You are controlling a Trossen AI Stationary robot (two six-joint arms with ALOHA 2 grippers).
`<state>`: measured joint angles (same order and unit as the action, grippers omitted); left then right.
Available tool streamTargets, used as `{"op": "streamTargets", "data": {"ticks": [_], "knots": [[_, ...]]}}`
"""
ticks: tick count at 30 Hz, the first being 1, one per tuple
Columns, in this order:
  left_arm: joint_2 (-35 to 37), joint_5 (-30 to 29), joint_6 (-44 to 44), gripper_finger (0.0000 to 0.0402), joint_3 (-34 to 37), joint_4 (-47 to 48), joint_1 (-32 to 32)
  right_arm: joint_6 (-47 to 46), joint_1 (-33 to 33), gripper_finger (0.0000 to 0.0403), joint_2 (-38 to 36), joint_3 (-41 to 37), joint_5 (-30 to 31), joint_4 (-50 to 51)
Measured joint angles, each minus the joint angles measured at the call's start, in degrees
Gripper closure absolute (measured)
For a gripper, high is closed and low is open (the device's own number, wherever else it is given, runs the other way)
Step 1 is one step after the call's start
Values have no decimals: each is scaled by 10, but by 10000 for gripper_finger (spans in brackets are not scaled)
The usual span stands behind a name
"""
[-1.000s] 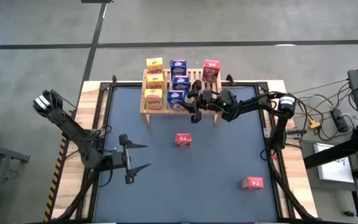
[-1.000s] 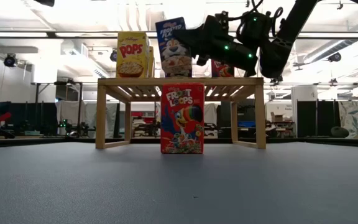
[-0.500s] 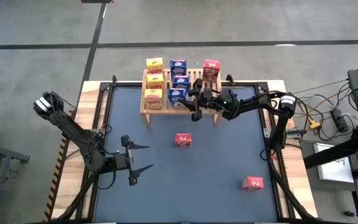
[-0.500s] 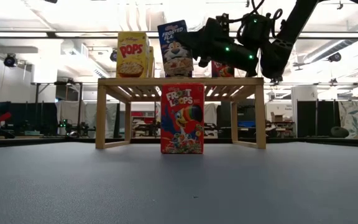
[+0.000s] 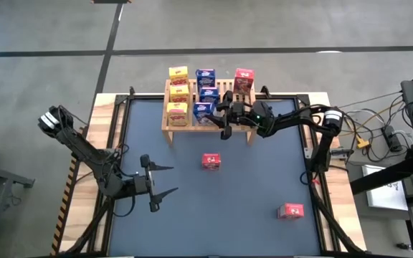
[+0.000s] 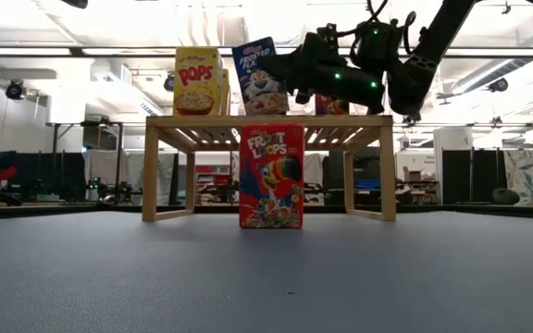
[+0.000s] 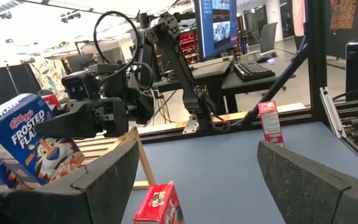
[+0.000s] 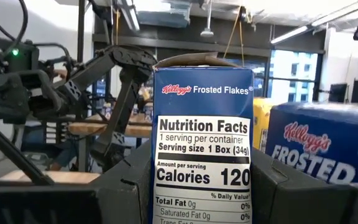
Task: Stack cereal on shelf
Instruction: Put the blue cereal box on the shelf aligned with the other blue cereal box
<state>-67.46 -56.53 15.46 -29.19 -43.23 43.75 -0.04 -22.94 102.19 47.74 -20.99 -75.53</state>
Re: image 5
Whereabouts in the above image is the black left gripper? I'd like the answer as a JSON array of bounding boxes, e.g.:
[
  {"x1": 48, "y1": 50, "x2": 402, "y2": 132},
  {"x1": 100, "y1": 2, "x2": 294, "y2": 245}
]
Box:
[{"x1": 123, "y1": 154, "x2": 179, "y2": 213}]

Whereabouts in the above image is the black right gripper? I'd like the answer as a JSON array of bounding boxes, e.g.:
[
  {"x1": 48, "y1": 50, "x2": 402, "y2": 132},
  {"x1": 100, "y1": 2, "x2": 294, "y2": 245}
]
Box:
[{"x1": 205, "y1": 90, "x2": 263, "y2": 140}]

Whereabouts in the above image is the blue Frosted Flakes cereal box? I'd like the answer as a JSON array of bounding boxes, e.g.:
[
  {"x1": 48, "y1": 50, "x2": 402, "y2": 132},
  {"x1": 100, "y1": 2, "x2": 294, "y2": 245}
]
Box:
[
  {"x1": 195, "y1": 68, "x2": 217, "y2": 90},
  {"x1": 199, "y1": 87, "x2": 220, "y2": 105},
  {"x1": 192, "y1": 102, "x2": 217, "y2": 126}
]

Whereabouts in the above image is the red Froot Loops cereal box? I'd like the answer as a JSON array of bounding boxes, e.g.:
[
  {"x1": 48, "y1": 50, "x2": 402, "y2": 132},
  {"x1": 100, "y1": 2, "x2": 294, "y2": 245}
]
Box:
[
  {"x1": 232, "y1": 67, "x2": 256, "y2": 96},
  {"x1": 276, "y1": 202, "x2": 305, "y2": 220},
  {"x1": 201, "y1": 152, "x2": 222, "y2": 171}
]

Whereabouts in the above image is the yellow Corn Pops cereal box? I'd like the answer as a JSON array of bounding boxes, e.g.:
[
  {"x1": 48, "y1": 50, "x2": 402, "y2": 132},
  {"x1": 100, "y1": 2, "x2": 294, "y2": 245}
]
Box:
[
  {"x1": 166, "y1": 102, "x2": 189, "y2": 127},
  {"x1": 169, "y1": 84, "x2": 191, "y2": 104},
  {"x1": 168, "y1": 65, "x2": 189, "y2": 86}
]

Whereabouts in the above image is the wooden slatted shelf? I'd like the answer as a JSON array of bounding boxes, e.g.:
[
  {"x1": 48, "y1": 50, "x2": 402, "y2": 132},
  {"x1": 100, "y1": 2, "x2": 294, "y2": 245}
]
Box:
[{"x1": 161, "y1": 79, "x2": 260, "y2": 145}]

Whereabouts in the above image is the black power strip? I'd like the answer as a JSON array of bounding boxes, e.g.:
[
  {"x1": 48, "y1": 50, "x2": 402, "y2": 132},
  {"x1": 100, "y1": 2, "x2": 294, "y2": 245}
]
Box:
[{"x1": 381, "y1": 125, "x2": 403, "y2": 152}]

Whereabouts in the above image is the black stand beam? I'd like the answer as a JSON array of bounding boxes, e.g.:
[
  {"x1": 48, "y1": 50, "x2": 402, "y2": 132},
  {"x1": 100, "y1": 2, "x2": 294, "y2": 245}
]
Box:
[{"x1": 349, "y1": 143, "x2": 413, "y2": 196}]

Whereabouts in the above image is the white board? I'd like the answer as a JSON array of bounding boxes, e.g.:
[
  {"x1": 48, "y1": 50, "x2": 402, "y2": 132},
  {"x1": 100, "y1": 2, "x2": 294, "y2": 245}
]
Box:
[{"x1": 361, "y1": 163, "x2": 410, "y2": 211}]

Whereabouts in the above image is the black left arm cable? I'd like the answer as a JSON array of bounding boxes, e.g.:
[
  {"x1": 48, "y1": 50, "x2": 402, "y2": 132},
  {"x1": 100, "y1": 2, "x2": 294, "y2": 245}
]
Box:
[{"x1": 111, "y1": 195, "x2": 138, "y2": 219}]

